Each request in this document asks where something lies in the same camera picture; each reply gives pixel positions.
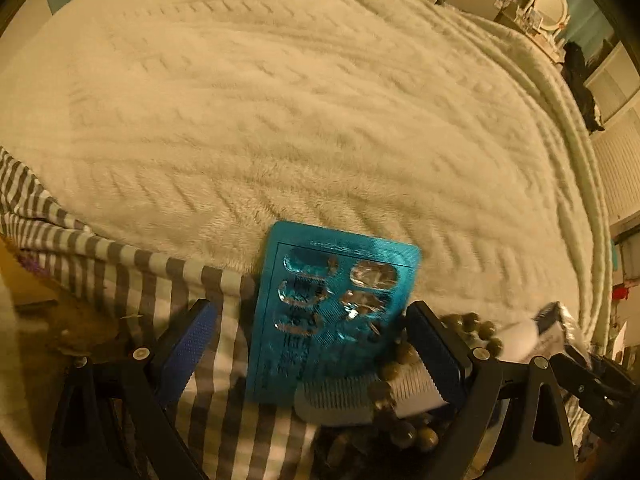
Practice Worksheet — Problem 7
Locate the teal pill blister pack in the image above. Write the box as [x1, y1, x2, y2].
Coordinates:
[245, 220, 422, 405]

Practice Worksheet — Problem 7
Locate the dark bead bracelet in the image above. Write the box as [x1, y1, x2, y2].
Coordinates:
[369, 312, 504, 453]

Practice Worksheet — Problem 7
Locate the white round mirror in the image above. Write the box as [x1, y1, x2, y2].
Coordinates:
[522, 0, 571, 37]

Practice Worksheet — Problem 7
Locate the brown cardboard box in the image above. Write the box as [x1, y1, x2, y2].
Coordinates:
[0, 232, 124, 363]

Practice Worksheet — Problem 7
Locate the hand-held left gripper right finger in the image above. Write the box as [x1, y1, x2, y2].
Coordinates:
[404, 301, 577, 480]

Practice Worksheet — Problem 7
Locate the white panelled cabinet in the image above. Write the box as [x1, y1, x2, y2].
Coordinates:
[584, 42, 640, 223]

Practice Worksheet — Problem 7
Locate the grey white striped cloth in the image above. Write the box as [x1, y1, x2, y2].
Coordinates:
[0, 145, 326, 480]

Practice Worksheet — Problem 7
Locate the white fluffy blanket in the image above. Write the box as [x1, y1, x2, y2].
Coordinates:
[0, 0, 613, 391]

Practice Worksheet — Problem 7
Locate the dark hanging clothing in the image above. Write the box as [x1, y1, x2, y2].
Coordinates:
[562, 42, 607, 134]

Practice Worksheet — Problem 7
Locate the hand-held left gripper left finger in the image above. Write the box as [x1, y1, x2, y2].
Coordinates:
[45, 299, 219, 480]

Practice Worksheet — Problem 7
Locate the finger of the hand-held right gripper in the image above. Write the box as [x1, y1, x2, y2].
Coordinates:
[552, 351, 620, 412]

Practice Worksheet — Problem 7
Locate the white comb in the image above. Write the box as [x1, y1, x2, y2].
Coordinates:
[294, 360, 449, 424]

